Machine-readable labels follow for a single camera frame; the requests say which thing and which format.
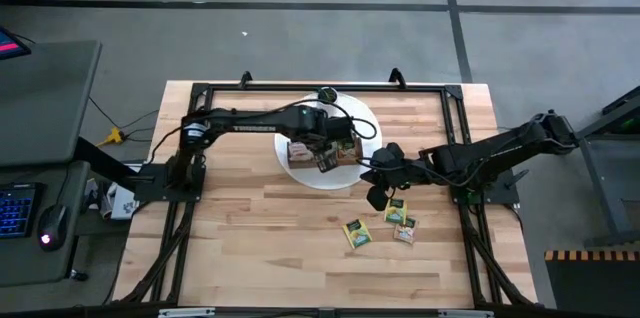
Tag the small wooden tray with packets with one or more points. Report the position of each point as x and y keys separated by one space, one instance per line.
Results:
x=354 y=154

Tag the dark grey metal stand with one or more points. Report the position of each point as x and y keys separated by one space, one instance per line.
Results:
x=600 y=183

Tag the black diagonal beam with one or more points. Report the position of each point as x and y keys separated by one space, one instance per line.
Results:
x=100 y=158

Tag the black computer mouse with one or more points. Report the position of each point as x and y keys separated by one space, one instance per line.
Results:
x=52 y=225

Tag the screen with pink bar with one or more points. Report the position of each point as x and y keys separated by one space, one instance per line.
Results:
x=10 y=45

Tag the small green succulent plant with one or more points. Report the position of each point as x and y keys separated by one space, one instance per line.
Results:
x=328 y=94

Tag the green yellow tea bag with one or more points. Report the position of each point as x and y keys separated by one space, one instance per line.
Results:
x=357 y=234
x=397 y=214

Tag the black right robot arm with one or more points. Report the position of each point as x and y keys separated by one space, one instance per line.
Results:
x=480 y=155

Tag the backlit black keyboard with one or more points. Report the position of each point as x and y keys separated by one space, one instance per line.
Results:
x=15 y=210

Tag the silver metal bracket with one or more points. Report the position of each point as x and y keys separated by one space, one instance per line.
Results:
x=465 y=314
x=186 y=313

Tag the black desk caster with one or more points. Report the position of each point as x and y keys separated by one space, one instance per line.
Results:
x=78 y=275

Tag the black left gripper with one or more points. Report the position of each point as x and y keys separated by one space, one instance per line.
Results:
x=325 y=128

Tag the brown wooden compartment box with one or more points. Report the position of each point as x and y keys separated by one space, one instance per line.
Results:
x=300 y=166

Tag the dark grey side table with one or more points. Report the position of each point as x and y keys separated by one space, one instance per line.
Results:
x=45 y=103

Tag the beige vanilla tea bag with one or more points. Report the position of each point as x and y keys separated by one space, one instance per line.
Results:
x=405 y=230

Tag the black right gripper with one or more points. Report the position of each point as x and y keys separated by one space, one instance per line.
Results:
x=395 y=170

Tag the white round woven placemat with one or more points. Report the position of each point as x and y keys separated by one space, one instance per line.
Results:
x=330 y=180

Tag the white ceramic plant pot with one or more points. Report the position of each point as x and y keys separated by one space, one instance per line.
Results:
x=334 y=102

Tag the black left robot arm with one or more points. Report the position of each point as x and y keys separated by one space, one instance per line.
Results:
x=250 y=120

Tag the black case orange striped edge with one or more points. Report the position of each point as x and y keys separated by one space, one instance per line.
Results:
x=595 y=288

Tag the white printed cardboard box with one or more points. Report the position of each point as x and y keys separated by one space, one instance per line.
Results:
x=122 y=205

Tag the dark grey keyboard desk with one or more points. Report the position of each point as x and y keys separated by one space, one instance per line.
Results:
x=30 y=263

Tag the black aluminium table frame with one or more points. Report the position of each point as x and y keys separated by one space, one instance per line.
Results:
x=425 y=87

